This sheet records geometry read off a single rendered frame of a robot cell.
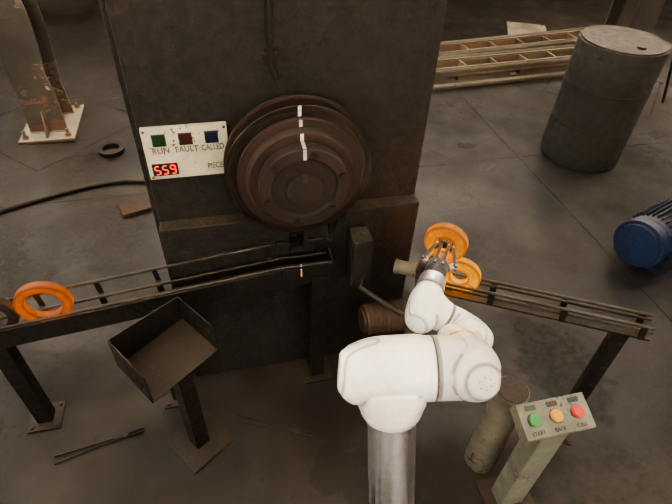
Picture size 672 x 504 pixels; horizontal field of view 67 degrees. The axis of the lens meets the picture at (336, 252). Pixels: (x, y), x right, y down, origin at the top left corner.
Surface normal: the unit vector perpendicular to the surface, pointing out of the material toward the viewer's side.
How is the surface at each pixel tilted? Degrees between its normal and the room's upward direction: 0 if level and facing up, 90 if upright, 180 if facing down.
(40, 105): 90
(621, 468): 0
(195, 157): 90
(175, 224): 0
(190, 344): 5
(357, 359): 27
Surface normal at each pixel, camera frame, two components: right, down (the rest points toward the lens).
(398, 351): -0.06, -0.62
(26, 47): 0.18, 0.65
